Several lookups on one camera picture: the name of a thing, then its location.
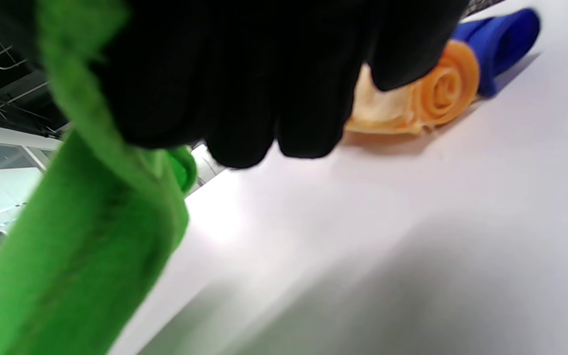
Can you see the blue rectangular towel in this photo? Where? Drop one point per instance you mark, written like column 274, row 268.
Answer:
column 506, row 39

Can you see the orange towel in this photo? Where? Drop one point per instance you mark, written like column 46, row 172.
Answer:
column 442, row 88

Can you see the green towel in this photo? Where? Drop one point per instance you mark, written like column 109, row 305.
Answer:
column 67, row 246

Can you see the person's right hand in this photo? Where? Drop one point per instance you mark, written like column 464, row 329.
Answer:
column 244, row 74

